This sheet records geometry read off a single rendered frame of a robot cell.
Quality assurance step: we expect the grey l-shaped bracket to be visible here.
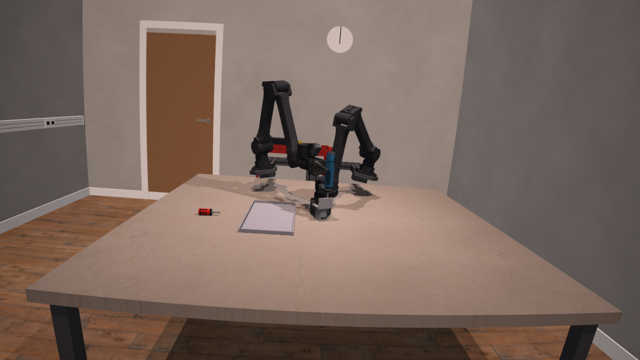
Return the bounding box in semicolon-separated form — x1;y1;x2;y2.
312;197;333;209

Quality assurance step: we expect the red screwdriver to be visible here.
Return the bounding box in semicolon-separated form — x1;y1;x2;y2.
198;208;219;216

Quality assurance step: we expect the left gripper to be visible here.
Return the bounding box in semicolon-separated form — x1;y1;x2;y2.
310;198;331;217

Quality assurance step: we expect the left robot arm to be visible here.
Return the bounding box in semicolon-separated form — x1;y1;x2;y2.
314;104;381;198

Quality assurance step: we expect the dark blue electric screwdriver barrel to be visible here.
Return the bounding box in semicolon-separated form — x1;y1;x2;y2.
324;151;336;198

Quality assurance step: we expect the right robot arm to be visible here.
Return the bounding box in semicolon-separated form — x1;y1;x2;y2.
251;80;322;171

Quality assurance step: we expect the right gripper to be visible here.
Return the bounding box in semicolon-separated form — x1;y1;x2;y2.
304;159;328;176

